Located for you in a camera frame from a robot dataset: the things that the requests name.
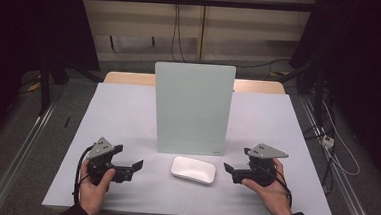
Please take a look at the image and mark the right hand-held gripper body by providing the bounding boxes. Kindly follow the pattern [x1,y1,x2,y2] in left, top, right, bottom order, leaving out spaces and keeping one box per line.
[232,141,290,190]

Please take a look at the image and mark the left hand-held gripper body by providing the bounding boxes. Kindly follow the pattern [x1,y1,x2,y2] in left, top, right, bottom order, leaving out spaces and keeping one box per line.
[85,135,136,188]

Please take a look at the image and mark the white whiteboard eraser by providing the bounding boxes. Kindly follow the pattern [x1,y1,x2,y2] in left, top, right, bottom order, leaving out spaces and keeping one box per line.
[169,154,217,186]

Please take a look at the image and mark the pale green glass whiteboard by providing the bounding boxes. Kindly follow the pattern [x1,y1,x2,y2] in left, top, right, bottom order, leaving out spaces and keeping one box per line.
[149,60,237,158]

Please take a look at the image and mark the person's right hand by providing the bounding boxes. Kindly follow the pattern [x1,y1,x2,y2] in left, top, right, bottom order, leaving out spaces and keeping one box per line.
[239,156,296,215]

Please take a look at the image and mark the person's left hand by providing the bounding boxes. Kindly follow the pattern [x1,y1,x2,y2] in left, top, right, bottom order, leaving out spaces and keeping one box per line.
[77,159,117,215]

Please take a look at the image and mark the white table mat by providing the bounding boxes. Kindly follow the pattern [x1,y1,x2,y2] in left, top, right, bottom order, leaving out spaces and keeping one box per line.
[41,79,343,215]

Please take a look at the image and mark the wooden table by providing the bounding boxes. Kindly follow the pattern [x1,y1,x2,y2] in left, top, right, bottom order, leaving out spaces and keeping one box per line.
[103,70,286,95]

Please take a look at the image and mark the white power strip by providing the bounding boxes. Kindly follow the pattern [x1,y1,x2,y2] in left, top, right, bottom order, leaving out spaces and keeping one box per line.
[321,134,335,149]

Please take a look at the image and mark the black metal stand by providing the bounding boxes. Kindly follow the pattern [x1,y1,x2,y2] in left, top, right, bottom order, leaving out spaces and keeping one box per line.
[36,52,54,117]

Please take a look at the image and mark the black curtain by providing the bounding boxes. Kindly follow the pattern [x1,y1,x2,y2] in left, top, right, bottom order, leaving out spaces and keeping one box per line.
[0,0,104,156]
[282,0,381,190]

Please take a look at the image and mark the black horizontal metal bar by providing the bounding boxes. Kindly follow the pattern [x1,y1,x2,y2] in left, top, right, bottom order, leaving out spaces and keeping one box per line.
[95,0,319,14]

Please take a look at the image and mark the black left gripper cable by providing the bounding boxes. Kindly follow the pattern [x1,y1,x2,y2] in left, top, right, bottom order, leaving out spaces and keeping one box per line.
[71,143,95,206]

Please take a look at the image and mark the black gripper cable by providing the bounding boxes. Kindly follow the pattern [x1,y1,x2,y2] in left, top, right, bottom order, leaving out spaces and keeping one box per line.
[266,166,295,208]
[71,143,95,206]

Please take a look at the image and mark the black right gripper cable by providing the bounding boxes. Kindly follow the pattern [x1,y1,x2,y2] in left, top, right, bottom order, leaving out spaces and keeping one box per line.
[266,166,295,208]

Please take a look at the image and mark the aluminium floor rail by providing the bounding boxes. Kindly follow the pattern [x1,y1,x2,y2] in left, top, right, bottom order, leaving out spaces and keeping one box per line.
[291,95,381,215]
[0,99,58,215]

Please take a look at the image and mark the black floor cable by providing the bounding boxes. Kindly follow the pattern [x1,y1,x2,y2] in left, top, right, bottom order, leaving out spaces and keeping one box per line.
[235,55,291,71]

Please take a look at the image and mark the white cable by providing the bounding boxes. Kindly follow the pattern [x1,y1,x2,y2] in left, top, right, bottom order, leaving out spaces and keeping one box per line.
[318,100,365,177]

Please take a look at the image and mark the black hanging cables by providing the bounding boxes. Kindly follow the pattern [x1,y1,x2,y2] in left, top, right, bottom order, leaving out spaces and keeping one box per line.
[169,2,191,64]

